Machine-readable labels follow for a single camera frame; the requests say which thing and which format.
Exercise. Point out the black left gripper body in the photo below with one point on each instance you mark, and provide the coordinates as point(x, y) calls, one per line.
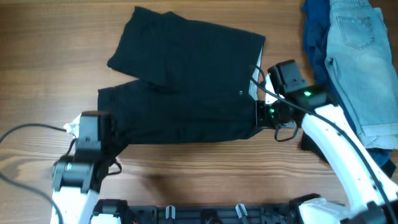
point(118, 143)

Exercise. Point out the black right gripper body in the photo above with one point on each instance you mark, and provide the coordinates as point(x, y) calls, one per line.
point(270, 115)

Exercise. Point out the black shorts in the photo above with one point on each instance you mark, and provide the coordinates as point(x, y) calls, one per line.
point(191, 81)

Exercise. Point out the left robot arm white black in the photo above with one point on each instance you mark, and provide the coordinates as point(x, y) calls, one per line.
point(78, 174)

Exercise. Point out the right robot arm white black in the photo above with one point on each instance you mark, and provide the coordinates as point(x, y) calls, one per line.
point(371, 193)

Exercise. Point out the black garment under pile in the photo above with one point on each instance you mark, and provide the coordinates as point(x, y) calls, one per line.
point(380, 156)

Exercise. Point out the light blue denim shorts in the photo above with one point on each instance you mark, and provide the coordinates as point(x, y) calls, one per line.
point(359, 63)

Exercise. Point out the dark blue garment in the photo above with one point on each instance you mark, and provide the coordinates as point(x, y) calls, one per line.
point(315, 34)

